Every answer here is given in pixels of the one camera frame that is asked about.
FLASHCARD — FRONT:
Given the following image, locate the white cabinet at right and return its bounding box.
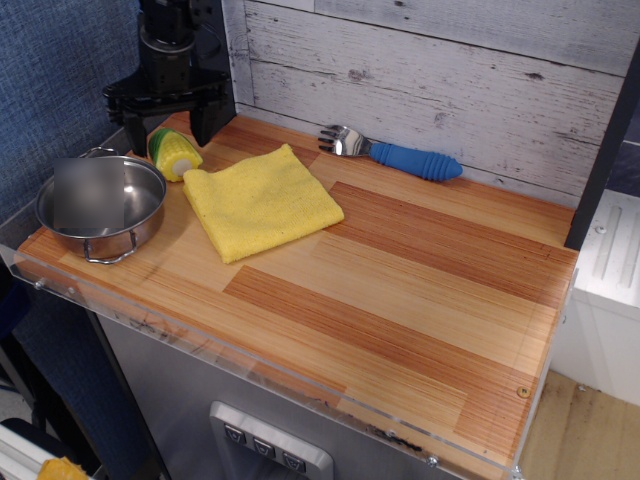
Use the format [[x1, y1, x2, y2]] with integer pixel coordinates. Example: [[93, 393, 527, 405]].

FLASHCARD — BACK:
[[551, 190, 639, 405]]

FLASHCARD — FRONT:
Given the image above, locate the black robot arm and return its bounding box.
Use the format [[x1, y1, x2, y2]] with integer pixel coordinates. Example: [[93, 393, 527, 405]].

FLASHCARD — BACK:
[[103, 1, 230, 156]]

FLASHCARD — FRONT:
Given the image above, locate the silver button control panel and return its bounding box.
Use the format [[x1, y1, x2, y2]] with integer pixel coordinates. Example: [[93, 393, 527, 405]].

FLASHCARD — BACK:
[[209, 401, 334, 479]]

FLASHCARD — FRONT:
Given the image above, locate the clear acrylic table guard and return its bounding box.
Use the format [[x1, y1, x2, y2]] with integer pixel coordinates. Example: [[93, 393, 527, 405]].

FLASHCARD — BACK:
[[3, 235, 576, 479]]

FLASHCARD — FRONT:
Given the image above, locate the stainless steel pot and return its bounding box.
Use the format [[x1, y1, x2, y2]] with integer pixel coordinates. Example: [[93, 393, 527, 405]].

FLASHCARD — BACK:
[[35, 147, 167, 265]]

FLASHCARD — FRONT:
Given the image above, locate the green and yellow toy corn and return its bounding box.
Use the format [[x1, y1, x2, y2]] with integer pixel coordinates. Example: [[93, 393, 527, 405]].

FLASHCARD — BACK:
[[148, 128, 203, 182]]

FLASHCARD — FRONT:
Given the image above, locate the black vertical post left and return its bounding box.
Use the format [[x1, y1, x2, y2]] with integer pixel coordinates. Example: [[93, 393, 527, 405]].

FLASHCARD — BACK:
[[194, 0, 236, 137]]

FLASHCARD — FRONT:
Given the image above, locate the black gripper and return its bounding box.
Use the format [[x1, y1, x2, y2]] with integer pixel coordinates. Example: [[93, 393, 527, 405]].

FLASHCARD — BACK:
[[103, 69, 230, 157]]

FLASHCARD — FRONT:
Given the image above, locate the black vertical post right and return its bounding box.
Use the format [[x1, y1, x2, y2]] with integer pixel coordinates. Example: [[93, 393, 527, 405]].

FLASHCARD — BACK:
[[563, 0, 640, 250]]

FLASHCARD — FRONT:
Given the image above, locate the yellow object bottom left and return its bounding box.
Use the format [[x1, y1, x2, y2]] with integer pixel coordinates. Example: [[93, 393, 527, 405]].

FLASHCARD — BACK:
[[36, 457, 89, 480]]

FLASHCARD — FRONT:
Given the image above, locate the blue handled metal spork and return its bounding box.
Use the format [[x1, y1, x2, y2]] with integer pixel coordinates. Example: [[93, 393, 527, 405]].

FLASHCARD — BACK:
[[318, 125, 463, 182]]

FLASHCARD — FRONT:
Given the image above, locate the black vertical post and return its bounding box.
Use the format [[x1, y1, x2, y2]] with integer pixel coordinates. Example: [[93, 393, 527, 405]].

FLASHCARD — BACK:
[[563, 0, 640, 250], [194, 0, 236, 137]]

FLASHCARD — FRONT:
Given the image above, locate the yellow folded cloth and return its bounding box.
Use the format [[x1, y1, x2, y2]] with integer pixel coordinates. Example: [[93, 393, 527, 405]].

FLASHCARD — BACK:
[[183, 144, 345, 264]]

